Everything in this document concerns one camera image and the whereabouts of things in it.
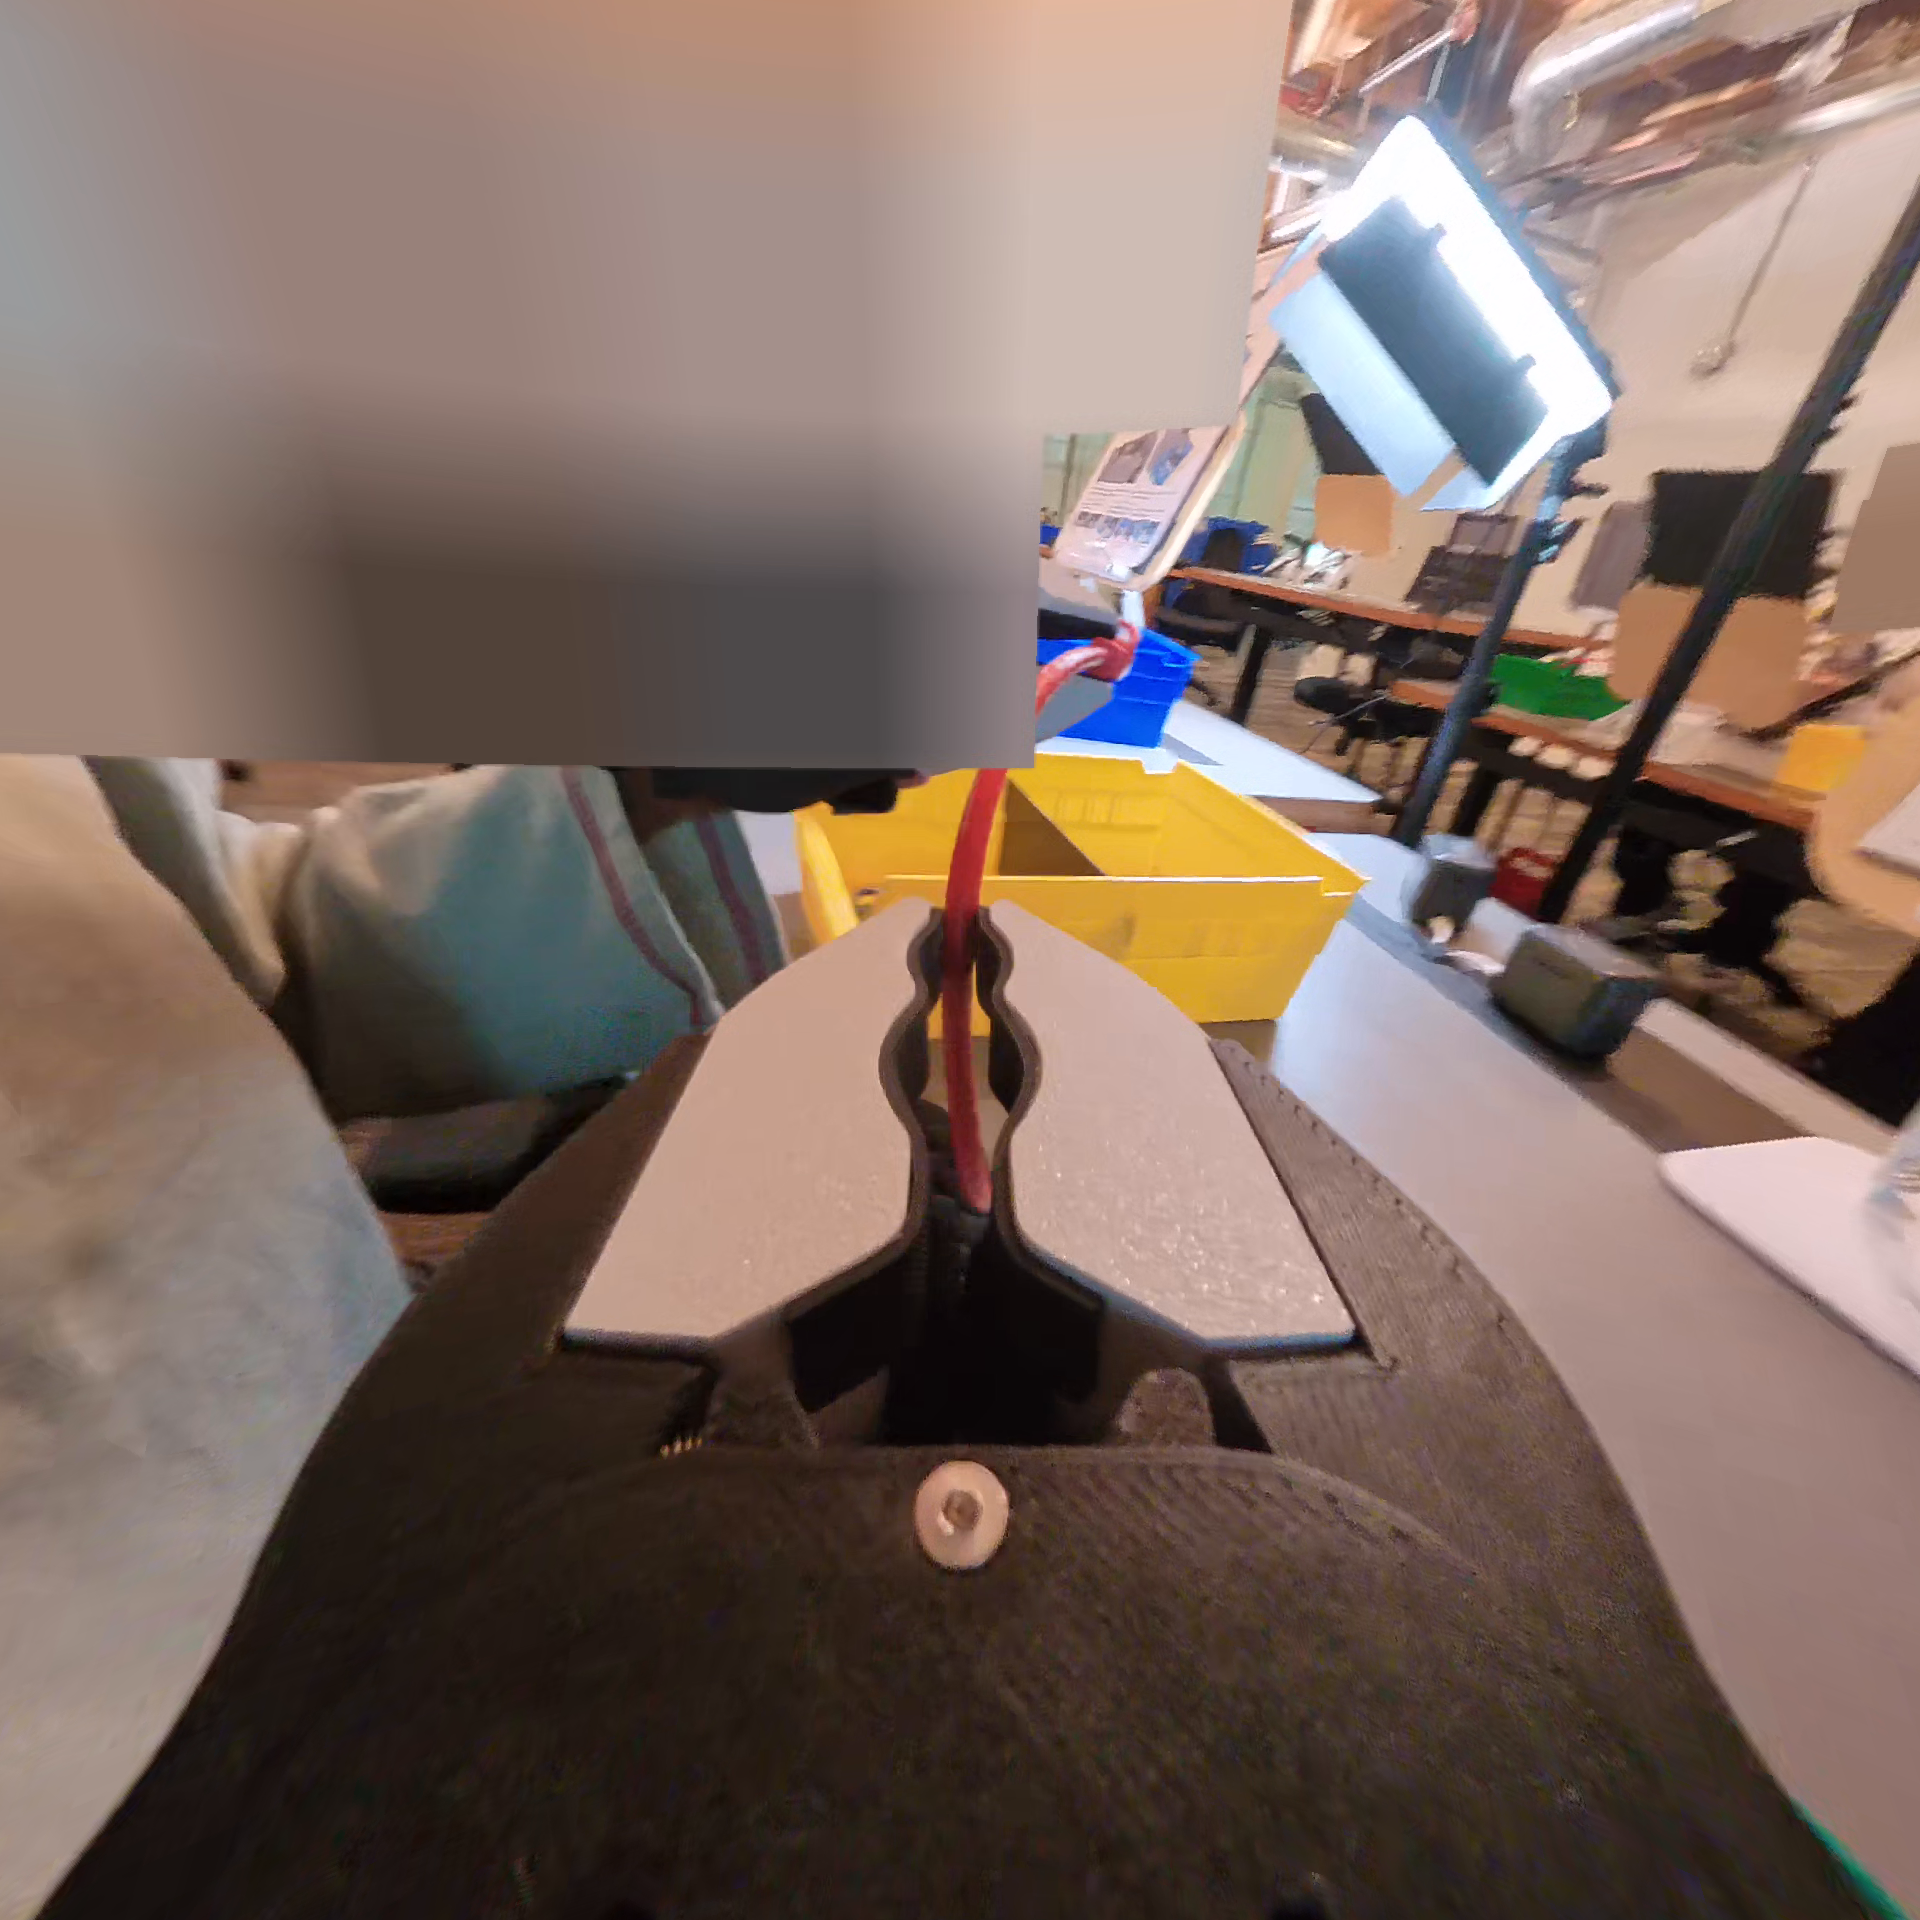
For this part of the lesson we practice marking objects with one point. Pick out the blue plastic bin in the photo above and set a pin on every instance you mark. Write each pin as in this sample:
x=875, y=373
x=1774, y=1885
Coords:
x=1149, y=698

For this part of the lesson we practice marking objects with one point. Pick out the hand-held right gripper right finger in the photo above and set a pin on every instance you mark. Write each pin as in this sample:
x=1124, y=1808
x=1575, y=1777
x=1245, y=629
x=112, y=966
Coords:
x=1155, y=1172

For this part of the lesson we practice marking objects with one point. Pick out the yellow plastic bin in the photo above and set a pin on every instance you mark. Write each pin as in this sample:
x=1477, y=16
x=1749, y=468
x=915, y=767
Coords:
x=1201, y=902

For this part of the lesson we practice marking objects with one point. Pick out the studio light panel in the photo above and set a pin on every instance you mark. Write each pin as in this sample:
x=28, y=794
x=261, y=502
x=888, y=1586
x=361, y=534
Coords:
x=1484, y=270

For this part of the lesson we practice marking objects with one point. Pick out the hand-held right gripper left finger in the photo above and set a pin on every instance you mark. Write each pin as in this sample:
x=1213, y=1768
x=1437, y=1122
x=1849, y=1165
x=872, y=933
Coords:
x=765, y=1154

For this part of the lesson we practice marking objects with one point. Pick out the grey power adapter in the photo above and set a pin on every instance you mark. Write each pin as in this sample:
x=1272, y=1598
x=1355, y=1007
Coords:
x=1453, y=888
x=1575, y=991

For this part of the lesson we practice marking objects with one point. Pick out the wooden table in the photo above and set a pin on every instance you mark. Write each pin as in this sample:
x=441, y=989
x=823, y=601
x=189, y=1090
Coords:
x=1695, y=781
x=1349, y=605

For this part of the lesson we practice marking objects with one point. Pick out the green plastic bin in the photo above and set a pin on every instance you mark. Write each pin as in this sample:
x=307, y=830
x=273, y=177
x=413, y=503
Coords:
x=1545, y=690

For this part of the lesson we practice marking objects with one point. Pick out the person's left forearm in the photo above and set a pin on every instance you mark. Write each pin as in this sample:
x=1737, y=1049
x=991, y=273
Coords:
x=481, y=932

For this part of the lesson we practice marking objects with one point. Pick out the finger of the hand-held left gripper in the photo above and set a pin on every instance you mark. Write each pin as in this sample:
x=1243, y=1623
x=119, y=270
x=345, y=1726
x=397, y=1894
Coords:
x=1073, y=703

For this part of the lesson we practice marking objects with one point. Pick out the black monitor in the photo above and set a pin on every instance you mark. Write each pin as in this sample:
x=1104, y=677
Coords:
x=1695, y=525

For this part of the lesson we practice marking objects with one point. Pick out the cardboard box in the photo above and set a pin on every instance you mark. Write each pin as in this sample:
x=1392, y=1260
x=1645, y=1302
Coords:
x=1651, y=646

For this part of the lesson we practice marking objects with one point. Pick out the black light stand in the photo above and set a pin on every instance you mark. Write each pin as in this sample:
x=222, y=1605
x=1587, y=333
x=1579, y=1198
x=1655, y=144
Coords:
x=1477, y=674

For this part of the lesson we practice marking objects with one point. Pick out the black slanted pole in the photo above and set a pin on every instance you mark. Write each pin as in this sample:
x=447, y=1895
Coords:
x=1725, y=586

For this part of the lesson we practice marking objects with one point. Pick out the small yellow bin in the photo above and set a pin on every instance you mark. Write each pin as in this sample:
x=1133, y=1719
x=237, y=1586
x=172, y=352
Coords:
x=1822, y=757

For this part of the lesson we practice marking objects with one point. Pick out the grey desk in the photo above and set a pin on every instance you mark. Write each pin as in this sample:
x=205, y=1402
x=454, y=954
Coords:
x=1500, y=1201

